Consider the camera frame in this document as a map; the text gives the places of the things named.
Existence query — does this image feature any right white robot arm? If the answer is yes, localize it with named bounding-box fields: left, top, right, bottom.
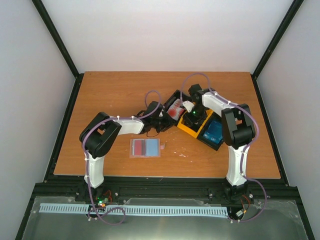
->
left=178, top=84, right=259, bottom=202

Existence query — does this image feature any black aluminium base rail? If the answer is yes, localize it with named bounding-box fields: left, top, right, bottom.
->
left=32, top=174, right=300, bottom=208

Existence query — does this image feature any black card bin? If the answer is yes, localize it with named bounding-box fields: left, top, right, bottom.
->
left=164, top=90, right=187, bottom=126
left=197, top=116, right=224, bottom=151

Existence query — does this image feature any blue card stack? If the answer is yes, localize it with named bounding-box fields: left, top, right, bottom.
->
left=203, top=120, right=223, bottom=145

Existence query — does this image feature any yellow middle card bin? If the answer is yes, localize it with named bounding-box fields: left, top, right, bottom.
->
left=176, top=110, right=214, bottom=139

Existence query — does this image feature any left black frame post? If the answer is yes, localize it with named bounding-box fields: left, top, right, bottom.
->
left=31, top=0, right=81, bottom=79

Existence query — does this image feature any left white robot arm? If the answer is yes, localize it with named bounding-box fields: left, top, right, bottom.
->
left=79, top=101, right=174, bottom=202

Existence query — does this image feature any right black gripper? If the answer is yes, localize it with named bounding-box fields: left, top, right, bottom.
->
left=182, top=105, right=206, bottom=128

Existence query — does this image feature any red white credit card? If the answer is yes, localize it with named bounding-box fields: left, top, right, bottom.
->
left=132, top=139, right=146, bottom=157

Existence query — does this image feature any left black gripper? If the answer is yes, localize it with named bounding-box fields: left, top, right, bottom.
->
left=152, top=113, right=177, bottom=134

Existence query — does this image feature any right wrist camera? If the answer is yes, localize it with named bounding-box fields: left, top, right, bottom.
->
left=182, top=100, right=195, bottom=113

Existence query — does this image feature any black right card bin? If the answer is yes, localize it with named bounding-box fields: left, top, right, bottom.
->
left=197, top=116, right=224, bottom=151

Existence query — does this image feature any light blue cable duct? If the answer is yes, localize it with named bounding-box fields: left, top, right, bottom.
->
left=38, top=203, right=228, bottom=218

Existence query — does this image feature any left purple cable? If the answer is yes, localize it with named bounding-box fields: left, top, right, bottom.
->
left=82, top=90, right=165, bottom=226

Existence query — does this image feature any right black frame post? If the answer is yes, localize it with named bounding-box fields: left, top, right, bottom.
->
left=251, top=0, right=305, bottom=77

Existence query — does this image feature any red white card stack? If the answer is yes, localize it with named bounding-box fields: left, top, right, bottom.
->
left=167, top=98, right=185, bottom=121

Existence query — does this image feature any black left card bin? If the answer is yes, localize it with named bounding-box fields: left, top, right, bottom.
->
left=164, top=90, right=187, bottom=126

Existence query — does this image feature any black frame post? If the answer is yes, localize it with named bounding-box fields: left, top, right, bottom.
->
left=251, top=0, right=305, bottom=77
left=31, top=0, right=81, bottom=79

